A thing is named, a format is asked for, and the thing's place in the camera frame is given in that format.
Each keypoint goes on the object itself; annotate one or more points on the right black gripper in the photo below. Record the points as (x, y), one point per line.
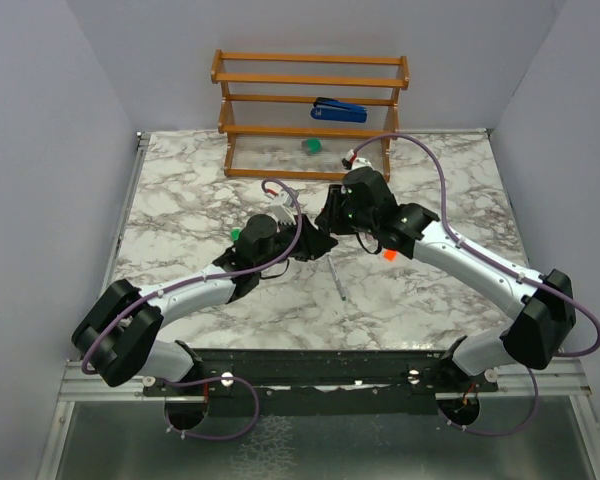
(329, 219)

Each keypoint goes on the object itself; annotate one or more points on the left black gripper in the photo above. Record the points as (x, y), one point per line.
(312, 242)

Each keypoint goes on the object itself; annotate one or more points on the thin white green pen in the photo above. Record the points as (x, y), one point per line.
(339, 287)

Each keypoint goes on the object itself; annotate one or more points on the orange highlighter cap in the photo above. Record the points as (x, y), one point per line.
(389, 255)

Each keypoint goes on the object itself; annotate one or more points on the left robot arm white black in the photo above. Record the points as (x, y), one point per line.
(118, 337)

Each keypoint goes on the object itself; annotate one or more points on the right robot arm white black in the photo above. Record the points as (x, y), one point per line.
(535, 304)

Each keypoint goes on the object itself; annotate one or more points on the green tape dispenser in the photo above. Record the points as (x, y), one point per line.
(311, 146)

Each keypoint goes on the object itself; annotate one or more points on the blue stapler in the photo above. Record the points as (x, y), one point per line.
(328, 109)

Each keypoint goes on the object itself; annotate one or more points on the wooden shelf rack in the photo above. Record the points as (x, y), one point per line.
(347, 97)

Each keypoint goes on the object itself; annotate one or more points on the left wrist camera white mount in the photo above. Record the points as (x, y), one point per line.
(283, 205)

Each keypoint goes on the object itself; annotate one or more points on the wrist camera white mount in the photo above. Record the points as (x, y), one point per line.
(283, 205)
(352, 161)

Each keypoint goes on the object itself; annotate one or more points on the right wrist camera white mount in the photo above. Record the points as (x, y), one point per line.
(352, 161)

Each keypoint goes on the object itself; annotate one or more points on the black mounting base rail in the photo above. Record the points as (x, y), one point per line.
(231, 382)

